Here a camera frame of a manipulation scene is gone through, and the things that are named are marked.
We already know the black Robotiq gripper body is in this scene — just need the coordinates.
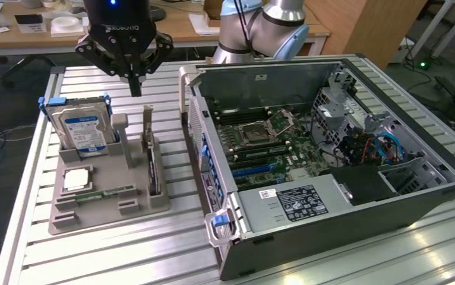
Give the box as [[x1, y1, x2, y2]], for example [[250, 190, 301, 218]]
[[82, 0, 158, 62]]

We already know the GPU card metal bracket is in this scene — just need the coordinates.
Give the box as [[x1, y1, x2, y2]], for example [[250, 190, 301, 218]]
[[141, 104, 162, 198]]

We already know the wooden desk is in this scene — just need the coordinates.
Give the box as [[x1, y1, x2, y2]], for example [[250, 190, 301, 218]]
[[0, 0, 332, 58]]

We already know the white square box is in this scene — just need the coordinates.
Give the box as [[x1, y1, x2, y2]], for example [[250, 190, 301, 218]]
[[49, 15, 84, 39]]

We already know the stack of white papers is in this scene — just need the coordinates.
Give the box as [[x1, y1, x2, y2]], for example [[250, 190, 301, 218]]
[[188, 12, 222, 36]]

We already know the black and white box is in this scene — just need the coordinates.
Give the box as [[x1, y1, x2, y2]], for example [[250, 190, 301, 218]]
[[13, 14, 46, 34]]

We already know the hard disk blue carrier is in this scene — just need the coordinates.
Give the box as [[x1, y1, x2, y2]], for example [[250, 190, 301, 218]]
[[38, 93, 112, 157]]

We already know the CPU socket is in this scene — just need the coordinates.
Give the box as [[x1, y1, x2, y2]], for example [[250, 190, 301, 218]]
[[237, 121, 276, 144]]

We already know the metal socket cover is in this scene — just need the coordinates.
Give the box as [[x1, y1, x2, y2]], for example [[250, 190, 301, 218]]
[[268, 108, 299, 126]]

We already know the installed green RAM stick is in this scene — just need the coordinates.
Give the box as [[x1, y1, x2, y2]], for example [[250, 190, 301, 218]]
[[232, 146, 291, 159]]

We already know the silver CPU chip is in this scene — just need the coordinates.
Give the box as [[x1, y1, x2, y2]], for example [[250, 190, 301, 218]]
[[61, 168, 94, 191]]

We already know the blue expansion slot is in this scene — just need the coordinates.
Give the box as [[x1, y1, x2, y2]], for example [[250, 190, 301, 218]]
[[229, 164, 276, 176]]

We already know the loose green RAM stick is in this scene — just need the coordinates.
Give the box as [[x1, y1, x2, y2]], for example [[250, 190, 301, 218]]
[[73, 189, 120, 200]]

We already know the green motherboard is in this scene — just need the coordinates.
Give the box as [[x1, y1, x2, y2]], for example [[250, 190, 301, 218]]
[[206, 103, 331, 191]]

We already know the metal drive cage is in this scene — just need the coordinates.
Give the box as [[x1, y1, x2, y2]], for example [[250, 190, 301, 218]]
[[313, 66, 372, 144]]

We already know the wooden cabinet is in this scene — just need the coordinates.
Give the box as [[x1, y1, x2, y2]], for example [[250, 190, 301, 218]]
[[321, 0, 428, 71]]

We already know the grey parts rack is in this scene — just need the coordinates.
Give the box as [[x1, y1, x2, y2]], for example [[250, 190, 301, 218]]
[[48, 112, 172, 236]]

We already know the grey power supply unit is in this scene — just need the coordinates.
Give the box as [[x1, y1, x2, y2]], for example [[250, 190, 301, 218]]
[[236, 175, 355, 234]]

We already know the grey clamp fixture blue latch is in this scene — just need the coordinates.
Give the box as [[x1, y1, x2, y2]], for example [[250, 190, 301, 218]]
[[204, 204, 241, 248]]

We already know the grey metal disk bay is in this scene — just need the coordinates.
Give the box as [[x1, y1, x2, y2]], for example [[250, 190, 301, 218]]
[[376, 156, 449, 196]]

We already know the black open PC case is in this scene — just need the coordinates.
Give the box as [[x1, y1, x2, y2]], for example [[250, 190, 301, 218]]
[[178, 58, 455, 281]]

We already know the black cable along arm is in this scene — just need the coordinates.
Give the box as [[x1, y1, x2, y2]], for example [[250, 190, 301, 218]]
[[233, 0, 260, 58]]

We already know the blue data wire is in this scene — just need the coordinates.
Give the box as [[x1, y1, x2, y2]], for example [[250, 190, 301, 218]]
[[371, 132, 407, 164]]

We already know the white table frame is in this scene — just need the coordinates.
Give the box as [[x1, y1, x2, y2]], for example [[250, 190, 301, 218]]
[[403, 0, 455, 81]]

